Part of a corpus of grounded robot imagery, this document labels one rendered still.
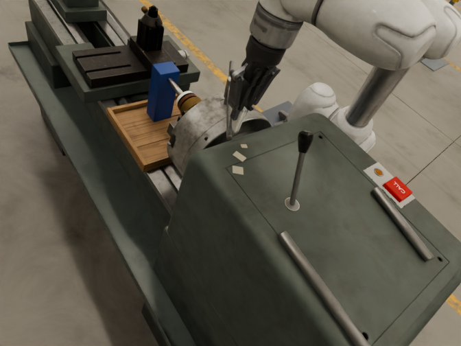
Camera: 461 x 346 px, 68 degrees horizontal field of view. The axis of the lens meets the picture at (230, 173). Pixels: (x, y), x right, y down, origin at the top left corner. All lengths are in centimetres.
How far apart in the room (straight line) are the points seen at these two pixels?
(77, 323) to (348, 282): 142
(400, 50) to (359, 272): 44
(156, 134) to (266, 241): 75
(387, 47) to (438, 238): 56
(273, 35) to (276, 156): 32
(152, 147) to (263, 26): 75
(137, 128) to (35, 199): 105
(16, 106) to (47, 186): 72
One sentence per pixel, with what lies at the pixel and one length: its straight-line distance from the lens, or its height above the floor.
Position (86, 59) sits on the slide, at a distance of 149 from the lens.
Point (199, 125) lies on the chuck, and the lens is 95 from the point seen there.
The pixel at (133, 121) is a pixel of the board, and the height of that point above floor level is 89.
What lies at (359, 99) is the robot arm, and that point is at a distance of 138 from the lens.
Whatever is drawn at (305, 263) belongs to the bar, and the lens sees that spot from 69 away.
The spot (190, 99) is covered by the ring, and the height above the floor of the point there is 112.
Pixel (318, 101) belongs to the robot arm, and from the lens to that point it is 154.
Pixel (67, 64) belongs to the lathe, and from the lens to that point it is 154.
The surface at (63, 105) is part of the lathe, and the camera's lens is 193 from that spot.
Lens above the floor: 183
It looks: 48 degrees down
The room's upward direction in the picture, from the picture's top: 24 degrees clockwise
